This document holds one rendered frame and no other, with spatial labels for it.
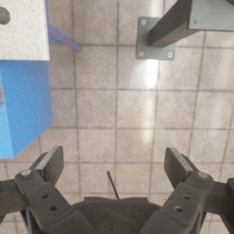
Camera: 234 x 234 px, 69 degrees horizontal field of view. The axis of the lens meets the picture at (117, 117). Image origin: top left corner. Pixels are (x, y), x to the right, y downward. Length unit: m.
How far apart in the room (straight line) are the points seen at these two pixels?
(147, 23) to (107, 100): 0.65
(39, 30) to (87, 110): 0.88
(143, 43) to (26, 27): 0.90
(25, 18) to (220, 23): 0.60
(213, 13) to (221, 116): 1.25
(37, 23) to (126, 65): 0.84
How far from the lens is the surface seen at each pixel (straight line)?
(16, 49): 0.74
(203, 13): 0.56
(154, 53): 1.43
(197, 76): 1.56
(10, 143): 1.02
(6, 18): 0.75
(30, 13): 0.74
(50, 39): 1.04
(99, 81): 1.41
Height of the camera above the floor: 1.41
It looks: 75 degrees down
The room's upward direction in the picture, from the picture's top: 176 degrees clockwise
